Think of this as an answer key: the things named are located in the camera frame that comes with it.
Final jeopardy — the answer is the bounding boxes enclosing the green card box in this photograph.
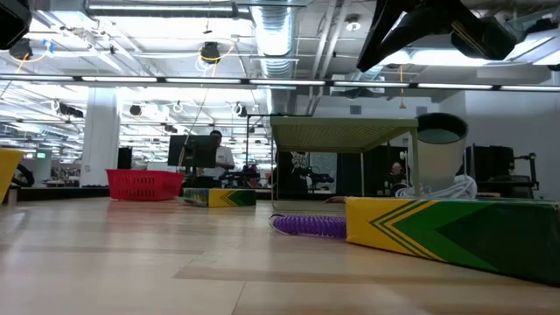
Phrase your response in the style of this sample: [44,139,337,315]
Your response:
[344,196,560,288]

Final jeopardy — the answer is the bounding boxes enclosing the purple coil ring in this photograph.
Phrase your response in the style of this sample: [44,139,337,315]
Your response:
[268,213,348,240]

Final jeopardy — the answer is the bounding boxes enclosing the yellow green crayon box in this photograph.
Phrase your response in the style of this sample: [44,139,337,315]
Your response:
[182,187,257,208]

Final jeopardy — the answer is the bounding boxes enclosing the red plastic basket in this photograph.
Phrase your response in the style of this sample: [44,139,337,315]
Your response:
[106,169,185,202]

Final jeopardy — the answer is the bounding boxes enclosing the yellow plastic basket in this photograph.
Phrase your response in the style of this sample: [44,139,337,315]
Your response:
[0,148,26,205]

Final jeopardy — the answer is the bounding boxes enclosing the LED light bar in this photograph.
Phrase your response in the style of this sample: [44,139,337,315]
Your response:
[0,73,560,93]

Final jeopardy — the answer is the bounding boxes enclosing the green perforated metal shelf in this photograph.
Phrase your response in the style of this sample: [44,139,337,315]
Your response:
[269,115,420,207]

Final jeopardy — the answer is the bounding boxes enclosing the black equipment stand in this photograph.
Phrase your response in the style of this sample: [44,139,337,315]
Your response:
[465,145,540,188]

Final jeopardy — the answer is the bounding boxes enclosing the white cylindrical cup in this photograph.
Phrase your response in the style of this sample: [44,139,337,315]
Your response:
[415,112,470,192]

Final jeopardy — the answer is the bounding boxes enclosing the black ceiling device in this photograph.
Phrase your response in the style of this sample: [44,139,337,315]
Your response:
[8,37,34,61]
[200,41,221,65]

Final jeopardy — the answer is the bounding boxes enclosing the black background monitor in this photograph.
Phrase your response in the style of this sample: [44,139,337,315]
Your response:
[167,134,219,168]

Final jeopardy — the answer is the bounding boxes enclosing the black box speaker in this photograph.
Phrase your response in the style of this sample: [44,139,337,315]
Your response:
[116,146,133,171]

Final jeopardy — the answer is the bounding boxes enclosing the white building column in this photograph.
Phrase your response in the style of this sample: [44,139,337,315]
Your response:
[80,87,121,188]

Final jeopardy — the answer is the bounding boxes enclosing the white coiled cable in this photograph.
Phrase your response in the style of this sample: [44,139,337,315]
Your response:
[395,173,479,200]

